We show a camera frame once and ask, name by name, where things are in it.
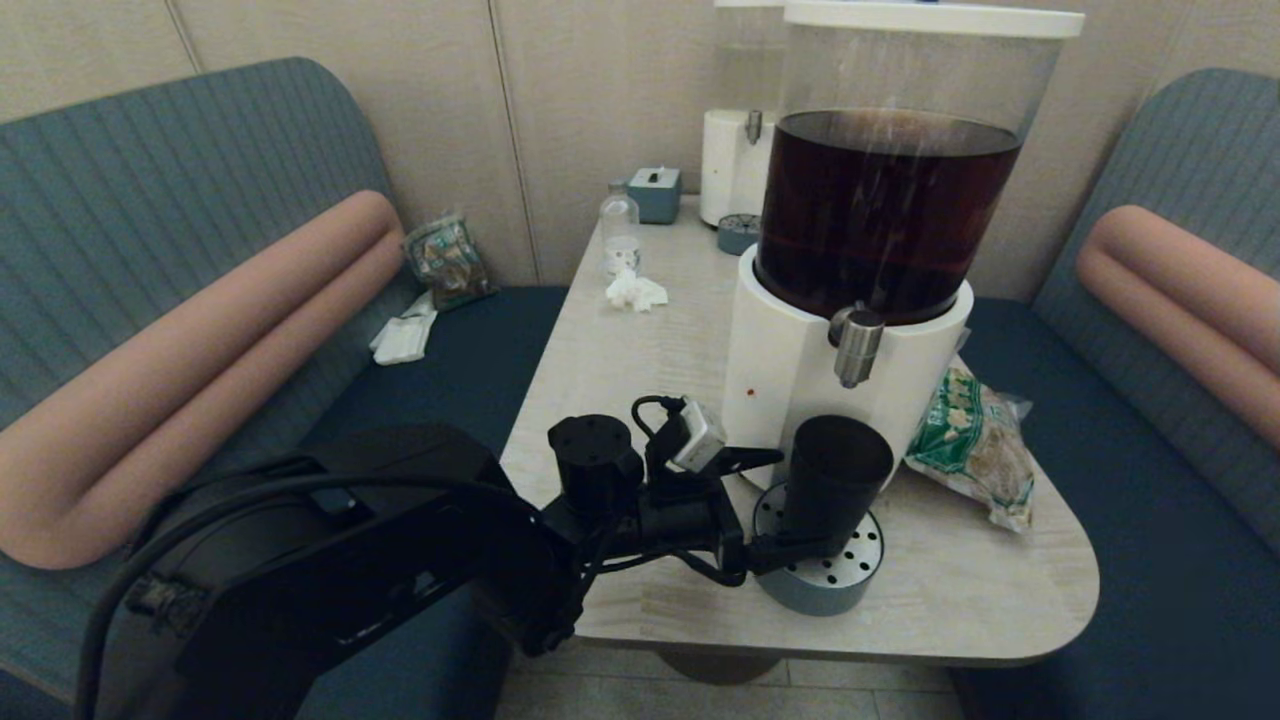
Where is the black plastic cup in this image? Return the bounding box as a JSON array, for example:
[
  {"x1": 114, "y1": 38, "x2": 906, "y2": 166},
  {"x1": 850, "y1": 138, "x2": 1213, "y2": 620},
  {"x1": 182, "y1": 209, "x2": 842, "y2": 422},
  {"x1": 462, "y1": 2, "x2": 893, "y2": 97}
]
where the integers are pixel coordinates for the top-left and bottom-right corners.
[{"x1": 782, "y1": 415, "x2": 895, "y2": 549}]

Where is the round grey drip tray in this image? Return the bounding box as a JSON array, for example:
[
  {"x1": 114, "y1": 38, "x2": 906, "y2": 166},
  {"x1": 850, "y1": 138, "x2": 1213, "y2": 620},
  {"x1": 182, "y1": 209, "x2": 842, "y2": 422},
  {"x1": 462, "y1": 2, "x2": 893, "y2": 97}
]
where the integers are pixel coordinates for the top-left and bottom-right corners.
[
  {"x1": 750, "y1": 484, "x2": 886, "y2": 617},
  {"x1": 717, "y1": 213, "x2": 763, "y2": 256}
]

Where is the dark tea beverage dispenser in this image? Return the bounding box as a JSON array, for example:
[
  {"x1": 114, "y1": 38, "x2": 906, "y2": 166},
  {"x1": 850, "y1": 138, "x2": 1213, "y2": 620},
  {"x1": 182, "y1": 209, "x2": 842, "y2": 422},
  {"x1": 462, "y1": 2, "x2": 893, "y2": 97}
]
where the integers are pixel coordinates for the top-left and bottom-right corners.
[{"x1": 720, "y1": 0, "x2": 1088, "y2": 501}]

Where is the green white snack bag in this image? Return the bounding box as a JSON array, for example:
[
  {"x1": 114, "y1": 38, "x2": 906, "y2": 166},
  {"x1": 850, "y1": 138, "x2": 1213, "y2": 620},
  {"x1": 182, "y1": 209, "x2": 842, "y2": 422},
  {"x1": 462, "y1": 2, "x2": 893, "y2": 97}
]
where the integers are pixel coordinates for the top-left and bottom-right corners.
[{"x1": 905, "y1": 330, "x2": 1035, "y2": 533}]

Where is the crumpled white tissue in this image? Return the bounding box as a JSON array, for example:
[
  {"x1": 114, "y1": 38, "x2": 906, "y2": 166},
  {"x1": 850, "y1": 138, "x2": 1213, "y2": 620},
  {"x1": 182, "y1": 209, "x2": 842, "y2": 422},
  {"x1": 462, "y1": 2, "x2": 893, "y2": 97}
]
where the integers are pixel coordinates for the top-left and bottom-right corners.
[{"x1": 606, "y1": 268, "x2": 669, "y2": 312}]

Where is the clear plastic bottle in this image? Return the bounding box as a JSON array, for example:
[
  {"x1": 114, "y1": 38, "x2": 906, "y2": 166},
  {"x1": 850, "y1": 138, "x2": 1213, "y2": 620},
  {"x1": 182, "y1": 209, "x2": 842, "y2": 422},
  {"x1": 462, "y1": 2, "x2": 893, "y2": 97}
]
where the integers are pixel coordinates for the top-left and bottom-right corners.
[{"x1": 600, "y1": 180, "x2": 641, "y2": 274}]

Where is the grey blue tissue box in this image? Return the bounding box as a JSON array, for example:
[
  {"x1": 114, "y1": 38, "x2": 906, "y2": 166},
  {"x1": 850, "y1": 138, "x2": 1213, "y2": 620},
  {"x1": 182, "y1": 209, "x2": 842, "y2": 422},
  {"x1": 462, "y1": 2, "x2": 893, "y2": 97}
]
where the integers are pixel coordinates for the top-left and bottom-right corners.
[{"x1": 630, "y1": 166, "x2": 683, "y2": 224}]

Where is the clear water beverage dispenser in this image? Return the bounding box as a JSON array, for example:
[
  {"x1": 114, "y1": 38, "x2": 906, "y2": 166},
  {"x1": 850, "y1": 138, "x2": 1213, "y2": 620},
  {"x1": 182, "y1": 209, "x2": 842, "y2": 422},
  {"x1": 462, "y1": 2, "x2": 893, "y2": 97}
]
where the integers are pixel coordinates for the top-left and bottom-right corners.
[{"x1": 700, "y1": 0, "x2": 791, "y2": 229}]

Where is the white napkin pack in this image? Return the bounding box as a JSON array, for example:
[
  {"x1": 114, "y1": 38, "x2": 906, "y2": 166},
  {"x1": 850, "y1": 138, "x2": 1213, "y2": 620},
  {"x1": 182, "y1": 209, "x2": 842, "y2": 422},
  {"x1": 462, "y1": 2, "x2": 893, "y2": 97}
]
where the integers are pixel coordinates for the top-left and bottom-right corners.
[{"x1": 370, "y1": 290, "x2": 439, "y2": 365}]

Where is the brown green snack bag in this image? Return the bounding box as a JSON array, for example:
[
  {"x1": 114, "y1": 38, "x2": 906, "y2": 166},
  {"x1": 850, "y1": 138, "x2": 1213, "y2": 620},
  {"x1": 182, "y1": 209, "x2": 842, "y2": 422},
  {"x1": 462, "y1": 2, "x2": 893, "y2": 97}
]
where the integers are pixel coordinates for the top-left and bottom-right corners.
[{"x1": 402, "y1": 210, "x2": 496, "y2": 311}]

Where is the teal right booth bench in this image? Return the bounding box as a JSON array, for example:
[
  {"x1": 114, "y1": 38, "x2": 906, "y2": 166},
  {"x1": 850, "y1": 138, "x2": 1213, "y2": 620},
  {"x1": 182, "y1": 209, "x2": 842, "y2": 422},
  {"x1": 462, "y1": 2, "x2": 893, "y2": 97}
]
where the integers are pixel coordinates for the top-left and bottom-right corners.
[{"x1": 950, "y1": 68, "x2": 1280, "y2": 720}]

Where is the teal booth bench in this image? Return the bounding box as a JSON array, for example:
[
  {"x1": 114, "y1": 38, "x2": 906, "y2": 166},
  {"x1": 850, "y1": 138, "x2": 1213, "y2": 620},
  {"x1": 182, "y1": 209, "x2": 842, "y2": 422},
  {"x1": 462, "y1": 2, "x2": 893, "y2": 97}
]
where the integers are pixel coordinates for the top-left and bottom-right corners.
[
  {"x1": 950, "y1": 68, "x2": 1280, "y2": 720},
  {"x1": 0, "y1": 56, "x2": 571, "y2": 720}
]

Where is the pink right bolster cushion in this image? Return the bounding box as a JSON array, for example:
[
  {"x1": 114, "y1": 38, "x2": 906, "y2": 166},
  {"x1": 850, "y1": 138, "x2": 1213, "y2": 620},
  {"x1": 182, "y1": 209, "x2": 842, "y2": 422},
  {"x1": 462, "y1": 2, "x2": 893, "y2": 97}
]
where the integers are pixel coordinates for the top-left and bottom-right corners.
[{"x1": 1075, "y1": 205, "x2": 1280, "y2": 451}]

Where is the pink bolster cushion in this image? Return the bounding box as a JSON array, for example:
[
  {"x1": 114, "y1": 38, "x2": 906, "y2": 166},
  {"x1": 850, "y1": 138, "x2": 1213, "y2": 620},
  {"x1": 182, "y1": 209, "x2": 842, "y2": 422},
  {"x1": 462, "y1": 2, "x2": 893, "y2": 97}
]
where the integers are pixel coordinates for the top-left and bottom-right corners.
[
  {"x1": 0, "y1": 189, "x2": 406, "y2": 569},
  {"x1": 1075, "y1": 205, "x2": 1280, "y2": 451}
]

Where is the pink left bolster cushion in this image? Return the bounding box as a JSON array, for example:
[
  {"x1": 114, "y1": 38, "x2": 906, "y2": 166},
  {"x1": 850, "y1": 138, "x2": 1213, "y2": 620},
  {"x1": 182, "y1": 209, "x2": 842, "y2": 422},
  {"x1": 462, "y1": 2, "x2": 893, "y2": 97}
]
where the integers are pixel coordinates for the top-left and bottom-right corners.
[{"x1": 0, "y1": 189, "x2": 406, "y2": 569}]

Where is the teal left booth bench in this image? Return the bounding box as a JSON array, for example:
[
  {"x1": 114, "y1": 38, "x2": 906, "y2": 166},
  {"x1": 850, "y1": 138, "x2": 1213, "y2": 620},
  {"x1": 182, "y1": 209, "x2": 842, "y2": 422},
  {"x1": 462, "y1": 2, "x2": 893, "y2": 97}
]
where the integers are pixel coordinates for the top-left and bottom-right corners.
[{"x1": 0, "y1": 56, "x2": 571, "y2": 720}]

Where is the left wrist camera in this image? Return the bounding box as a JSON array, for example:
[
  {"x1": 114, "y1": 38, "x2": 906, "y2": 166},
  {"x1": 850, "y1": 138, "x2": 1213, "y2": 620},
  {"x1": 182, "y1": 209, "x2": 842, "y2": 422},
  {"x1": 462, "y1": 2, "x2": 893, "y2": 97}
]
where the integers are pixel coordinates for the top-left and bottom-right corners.
[{"x1": 666, "y1": 397, "x2": 729, "y2": 474}]

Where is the black left camera cable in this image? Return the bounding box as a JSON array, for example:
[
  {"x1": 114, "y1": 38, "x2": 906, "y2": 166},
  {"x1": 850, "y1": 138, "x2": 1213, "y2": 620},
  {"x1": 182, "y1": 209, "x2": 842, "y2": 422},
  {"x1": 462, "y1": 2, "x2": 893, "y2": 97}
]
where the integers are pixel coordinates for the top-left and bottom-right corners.
[{"x1": 575, "y1": 394, "x2": 749, "y2": 589}]

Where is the bronze table pedestal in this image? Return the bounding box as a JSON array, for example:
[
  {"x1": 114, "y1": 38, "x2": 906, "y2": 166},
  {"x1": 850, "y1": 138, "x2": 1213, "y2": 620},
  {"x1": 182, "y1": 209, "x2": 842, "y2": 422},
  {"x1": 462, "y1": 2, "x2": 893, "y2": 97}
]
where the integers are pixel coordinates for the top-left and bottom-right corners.
[{"x1": 655, "y1": 650, "x2": 786, "y2": 685}]

